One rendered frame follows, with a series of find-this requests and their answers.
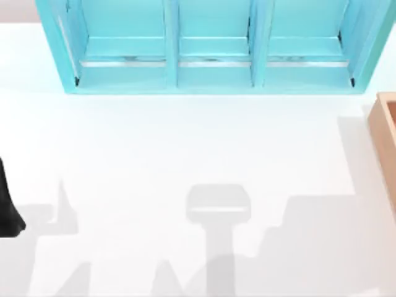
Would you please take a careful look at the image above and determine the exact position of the light blue rack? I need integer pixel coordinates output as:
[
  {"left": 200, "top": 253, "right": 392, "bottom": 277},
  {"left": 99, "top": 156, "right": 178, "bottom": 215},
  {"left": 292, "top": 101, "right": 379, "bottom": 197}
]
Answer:
[{"left": 33, "top": 0, "right": 396, "bottom": 97}]

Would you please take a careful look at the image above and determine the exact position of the salmon-coloured shallow box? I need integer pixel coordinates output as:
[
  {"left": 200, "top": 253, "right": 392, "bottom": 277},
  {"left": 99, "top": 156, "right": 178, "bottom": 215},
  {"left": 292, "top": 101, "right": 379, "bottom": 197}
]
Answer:
[{"left": 367, "top": 91, "right": 396, "bottom": 221}]

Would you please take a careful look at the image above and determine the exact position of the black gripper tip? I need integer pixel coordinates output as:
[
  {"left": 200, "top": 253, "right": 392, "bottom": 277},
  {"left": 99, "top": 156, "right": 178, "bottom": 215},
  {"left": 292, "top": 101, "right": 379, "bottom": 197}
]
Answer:
[{"left": 0, "top": 157, "right": 27, "bottom": 239}]

